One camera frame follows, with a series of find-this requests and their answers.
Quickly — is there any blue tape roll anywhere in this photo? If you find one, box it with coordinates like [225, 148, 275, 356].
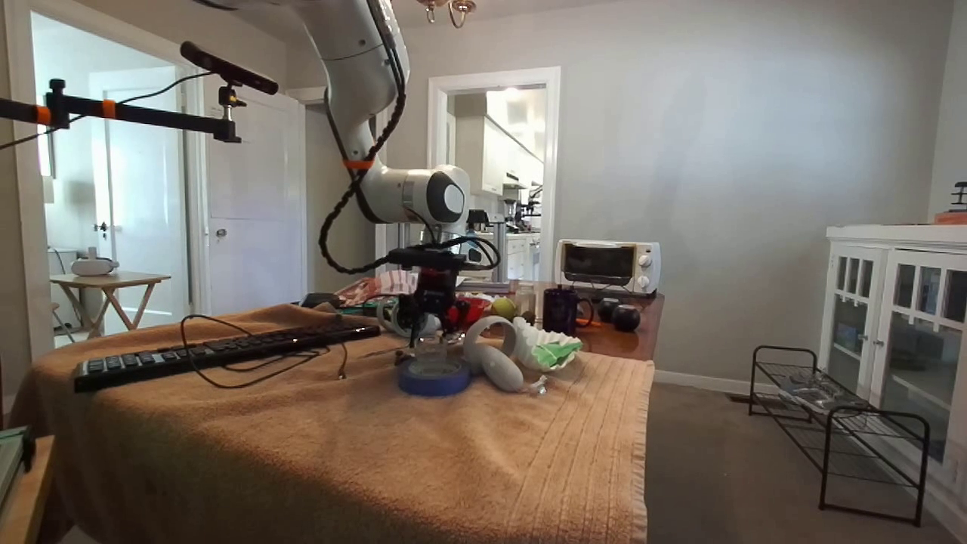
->
[397, 363, 472, 396]

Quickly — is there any black keyboard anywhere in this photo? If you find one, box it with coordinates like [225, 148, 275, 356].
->
[72, 321, 378, 393]

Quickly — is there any white toaster oven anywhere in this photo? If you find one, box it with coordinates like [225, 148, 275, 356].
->
[555, 237, 663, 296]

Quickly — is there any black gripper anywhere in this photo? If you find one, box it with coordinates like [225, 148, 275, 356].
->
[387, 237, 503, 338]

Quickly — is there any black mug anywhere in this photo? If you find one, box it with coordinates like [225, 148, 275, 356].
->
[540, 287, 578, 332]

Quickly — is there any black wire rack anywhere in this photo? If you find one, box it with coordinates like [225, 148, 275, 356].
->
[747, 344, 932, 526]

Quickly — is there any green tennis ball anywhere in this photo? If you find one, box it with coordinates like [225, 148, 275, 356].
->
[492, 296, 523, 316]

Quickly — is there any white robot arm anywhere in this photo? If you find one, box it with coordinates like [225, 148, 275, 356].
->
[199, 0, 477, 336]

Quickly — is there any white glass door cabinet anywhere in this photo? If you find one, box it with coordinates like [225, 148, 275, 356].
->
[820, 224, 967, 505]

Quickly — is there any wooden folding table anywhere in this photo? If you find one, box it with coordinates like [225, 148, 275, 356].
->
[53, 272, 164, 336]

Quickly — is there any beige towel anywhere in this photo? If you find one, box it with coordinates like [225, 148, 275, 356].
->
[12, 305, 653, 544]

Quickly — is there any red bowl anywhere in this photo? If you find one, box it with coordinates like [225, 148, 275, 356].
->
[440, 296, 492, 332]

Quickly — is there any black round jar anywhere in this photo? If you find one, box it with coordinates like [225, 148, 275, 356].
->
[613, 302, 641, 332]

